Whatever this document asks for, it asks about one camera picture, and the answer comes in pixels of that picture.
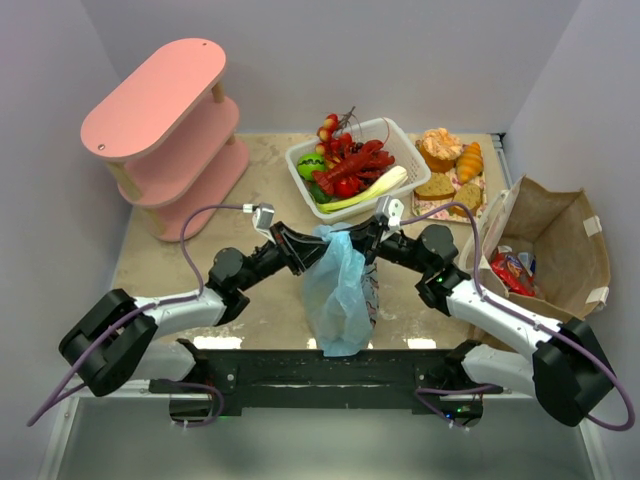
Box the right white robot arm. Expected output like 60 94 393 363
348 219 619 426

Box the pink three-tier shelf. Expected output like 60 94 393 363
80 38 249 242

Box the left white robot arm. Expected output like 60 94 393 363
59 222 327 397

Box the purple cable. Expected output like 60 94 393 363
25 203 251 429
399 201 636 432

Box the blue plastic bag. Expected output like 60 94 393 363
302 223 379 358

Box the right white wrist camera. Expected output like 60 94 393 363
374 195 404 233

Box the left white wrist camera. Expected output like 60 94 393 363
242 202 275 235

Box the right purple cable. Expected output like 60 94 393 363
399 201 636 432

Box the brown jute grocery bag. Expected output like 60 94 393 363
477 176 611 321

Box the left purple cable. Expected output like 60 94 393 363
25 203 251 429

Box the red snack packet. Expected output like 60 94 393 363
490 246 536 297

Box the toy croissant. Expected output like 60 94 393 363
456 142 484 184

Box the green toy watermelon ball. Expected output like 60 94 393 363
296 153 327 182

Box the red toy lobster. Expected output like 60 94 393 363
312 139 395 196

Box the floral serving tray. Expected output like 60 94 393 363
411 163 488 223

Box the dark green toy vegetable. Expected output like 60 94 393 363
309 183 332 204

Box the black base frame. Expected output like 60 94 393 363
149 341 500 419

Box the toy bread slice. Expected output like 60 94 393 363
414 173 456 201
453 183 483 215

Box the red cherry sprig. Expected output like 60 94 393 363
314 106 356 158

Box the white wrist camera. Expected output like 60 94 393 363
374 195 404 233
242 202 275 235

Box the white plastic basket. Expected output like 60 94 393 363
285 117 431 224

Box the white green toy leek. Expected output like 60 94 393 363
316 166 408 214

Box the red toy tomato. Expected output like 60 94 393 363
333 177 360 199

